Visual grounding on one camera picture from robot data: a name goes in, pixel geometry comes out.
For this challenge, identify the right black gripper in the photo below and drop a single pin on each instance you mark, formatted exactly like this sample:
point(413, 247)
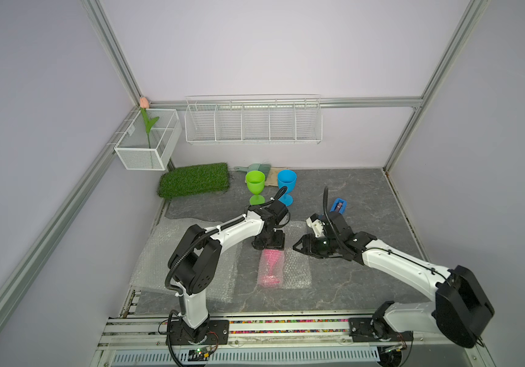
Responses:
point(307, 245)

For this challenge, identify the beige cloth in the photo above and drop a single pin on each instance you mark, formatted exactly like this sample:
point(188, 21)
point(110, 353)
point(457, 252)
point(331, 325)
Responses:
point(272, 179)

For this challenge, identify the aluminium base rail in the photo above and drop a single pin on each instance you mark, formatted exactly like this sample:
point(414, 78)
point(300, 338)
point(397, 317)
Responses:
point(329, 338)

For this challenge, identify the green artificial grass mat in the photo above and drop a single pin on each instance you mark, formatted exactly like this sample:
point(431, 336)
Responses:
point(194, 180)

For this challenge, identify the blue plastic wine glass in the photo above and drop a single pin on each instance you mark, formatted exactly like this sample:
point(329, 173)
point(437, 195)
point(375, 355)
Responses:
point(287, 178)

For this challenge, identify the small white wire basket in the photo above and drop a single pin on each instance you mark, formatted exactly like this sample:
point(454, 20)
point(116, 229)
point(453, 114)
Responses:
point(132, 147)

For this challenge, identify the green plastic wine glass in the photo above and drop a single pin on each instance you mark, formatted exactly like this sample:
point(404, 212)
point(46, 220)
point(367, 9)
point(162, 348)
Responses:
point(255, 181)

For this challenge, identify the pink plastic wine glass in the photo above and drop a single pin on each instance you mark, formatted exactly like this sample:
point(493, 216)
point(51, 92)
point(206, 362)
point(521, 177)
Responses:
point(271, 268)

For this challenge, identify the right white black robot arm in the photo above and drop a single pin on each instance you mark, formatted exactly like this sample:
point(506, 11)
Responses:
point(457, 307)

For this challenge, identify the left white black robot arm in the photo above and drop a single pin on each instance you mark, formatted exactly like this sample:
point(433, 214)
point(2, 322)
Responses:
point(192, 265)

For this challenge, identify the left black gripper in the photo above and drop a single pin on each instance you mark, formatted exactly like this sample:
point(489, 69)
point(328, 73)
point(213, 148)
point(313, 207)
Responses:
point(279, 244)

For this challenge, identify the long white wire shelf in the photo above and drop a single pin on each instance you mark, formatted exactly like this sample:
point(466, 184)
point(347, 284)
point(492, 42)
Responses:
point(254, 119)

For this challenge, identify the artificial pink tulip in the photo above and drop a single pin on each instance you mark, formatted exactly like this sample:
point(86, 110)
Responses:
point(149, 122)

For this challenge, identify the blue tape dispenser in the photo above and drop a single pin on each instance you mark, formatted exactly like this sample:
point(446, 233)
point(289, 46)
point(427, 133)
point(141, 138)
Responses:
point(339, 206)

